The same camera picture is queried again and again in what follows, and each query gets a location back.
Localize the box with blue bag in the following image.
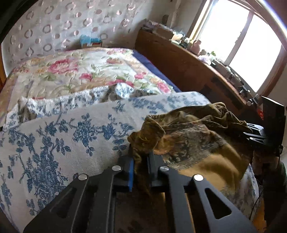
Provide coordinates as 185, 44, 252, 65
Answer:
79, 34, 102, 48

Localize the person's right hand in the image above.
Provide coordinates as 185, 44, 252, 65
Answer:
251, 149, 279, 177

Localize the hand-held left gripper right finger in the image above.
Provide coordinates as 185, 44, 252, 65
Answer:
147, 152, 258, 233

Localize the floral window curtain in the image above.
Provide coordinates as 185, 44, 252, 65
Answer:
171, 0, 182, 25

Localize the circle patterned sheer curtain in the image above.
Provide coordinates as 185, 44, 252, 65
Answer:
1, 0, 180, 65

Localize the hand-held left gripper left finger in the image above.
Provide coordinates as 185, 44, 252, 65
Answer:
23, 154, 135, 233

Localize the pile of folded cloth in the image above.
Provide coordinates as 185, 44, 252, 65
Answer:
143, 19, 159, 28

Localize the blue floral white blanket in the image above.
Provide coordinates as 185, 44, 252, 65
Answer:
0, 86, 260, 233

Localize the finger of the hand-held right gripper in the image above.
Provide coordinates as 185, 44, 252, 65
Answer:
243, 132, 267, 144
246, 122, 265, 133

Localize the person's right forearm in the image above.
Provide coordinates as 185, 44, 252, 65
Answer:
262, 161, 287, 233

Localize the window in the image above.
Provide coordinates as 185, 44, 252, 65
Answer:
188, 0, 286, 97

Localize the cardboard box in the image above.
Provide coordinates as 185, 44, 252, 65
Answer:
155, 25, 177, 39

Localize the wooden cabinet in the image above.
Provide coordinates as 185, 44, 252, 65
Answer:
135, 28, 258, 112

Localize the white cloth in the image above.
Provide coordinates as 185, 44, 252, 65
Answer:
198, 55, 213, 64

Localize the gold patterned garment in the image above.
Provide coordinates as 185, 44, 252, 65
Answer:
127, 102, 253, 198

